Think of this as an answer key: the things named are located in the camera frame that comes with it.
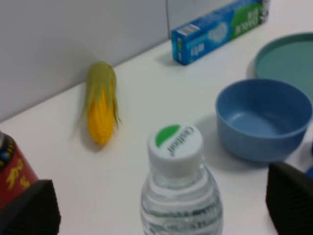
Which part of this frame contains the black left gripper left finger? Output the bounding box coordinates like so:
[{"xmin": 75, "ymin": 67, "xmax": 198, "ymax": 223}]
[{"xmin": 0, "ymin": 180, "xmax": 61, "ymax": 235}]

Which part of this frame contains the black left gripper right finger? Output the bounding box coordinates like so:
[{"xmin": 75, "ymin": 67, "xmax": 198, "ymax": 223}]
[{"xmin": 266, "ymin": 162, "xmax": 313, "ymax": 235}]

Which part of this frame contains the clear water bottle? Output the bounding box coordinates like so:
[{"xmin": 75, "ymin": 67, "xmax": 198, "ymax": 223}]
[{"xmin": 140, "ymin": 124, "xmax": 224, "ymax": 235}]

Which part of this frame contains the red soda can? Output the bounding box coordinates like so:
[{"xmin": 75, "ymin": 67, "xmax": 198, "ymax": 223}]
[{"xmin": 0, "ymin": 132, "xmax": 39, "ymax": 209}]

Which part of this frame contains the blue plastic bowl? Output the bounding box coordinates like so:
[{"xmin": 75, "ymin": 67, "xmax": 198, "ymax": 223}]
[{"xmin": 215, "ymin": 79, "xmax": 313, "ymax": 163}]

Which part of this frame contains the teal round plate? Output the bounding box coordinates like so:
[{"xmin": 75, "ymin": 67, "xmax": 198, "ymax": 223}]
[{"xmin": 254, "ymin": 32, "xmax": 313, "ymax": 98}]

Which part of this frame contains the yellow corn cob toy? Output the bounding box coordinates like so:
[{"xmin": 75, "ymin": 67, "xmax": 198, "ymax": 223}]
[{"xmin": 80, "ymin": 61, "xmax": 121, "ymax": 146}]

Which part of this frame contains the blue toothpaste box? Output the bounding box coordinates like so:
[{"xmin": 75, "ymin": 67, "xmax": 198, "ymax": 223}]
[{"xmin": 171, "ymin": 0, "xmax": 270, "ymax": 66}]

